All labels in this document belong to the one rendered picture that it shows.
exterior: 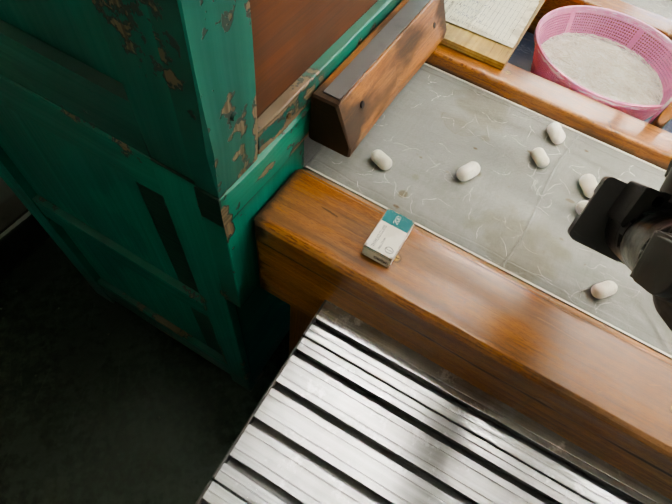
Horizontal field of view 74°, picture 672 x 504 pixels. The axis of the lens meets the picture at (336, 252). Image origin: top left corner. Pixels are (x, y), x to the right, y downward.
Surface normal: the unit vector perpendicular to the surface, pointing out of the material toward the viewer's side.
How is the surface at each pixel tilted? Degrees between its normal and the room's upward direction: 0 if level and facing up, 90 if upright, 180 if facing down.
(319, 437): 0
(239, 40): 90
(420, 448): 0
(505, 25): 0
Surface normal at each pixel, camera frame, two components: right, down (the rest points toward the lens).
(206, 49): 0.86, 0.48
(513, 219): 0.10, -0.51
